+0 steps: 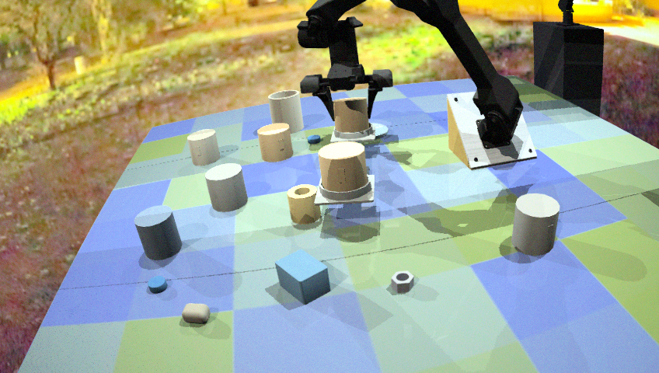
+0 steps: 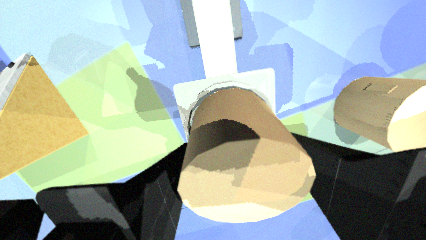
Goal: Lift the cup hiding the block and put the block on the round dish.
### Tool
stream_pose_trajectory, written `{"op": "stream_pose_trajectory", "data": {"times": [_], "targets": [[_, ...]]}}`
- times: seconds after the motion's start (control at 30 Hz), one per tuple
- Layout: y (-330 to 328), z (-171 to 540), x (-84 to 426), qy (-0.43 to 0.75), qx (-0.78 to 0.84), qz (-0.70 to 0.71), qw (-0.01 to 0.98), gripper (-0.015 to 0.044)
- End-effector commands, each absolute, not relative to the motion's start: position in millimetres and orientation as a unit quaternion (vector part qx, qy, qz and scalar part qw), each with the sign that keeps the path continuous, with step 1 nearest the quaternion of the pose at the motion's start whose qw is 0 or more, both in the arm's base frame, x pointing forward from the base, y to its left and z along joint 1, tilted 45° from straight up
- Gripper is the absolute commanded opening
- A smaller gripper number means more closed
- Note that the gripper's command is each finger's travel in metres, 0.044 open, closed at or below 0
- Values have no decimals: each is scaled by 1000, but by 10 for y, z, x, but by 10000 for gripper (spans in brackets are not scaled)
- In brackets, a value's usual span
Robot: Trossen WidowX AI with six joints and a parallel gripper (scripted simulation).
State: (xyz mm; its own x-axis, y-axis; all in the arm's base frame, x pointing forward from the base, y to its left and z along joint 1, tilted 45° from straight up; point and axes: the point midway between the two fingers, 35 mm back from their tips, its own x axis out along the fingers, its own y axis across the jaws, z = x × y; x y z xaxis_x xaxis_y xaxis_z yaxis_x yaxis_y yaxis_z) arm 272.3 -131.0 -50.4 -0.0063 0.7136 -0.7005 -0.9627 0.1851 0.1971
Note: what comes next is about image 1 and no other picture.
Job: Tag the beige rounded pebble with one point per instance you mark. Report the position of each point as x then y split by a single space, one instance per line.
196 313

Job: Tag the light blue block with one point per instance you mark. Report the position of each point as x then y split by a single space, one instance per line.
303 276

